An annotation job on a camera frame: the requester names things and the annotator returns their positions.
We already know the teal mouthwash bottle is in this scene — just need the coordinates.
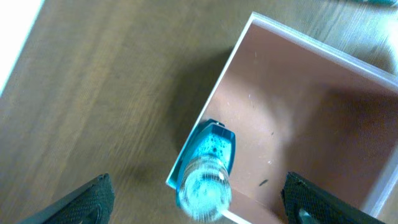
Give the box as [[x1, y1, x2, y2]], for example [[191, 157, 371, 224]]
[[175, 119, 236, 222]]

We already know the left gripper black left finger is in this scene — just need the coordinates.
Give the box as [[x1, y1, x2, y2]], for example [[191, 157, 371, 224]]
[[21, 174, 114, 224]]

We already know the pink open cardboard box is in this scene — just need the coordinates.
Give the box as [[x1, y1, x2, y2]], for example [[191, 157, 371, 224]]
[[165, 11, 398, 224]]

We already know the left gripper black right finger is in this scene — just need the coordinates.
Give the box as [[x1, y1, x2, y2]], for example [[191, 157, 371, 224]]
[[281, 172, 382, 224]]

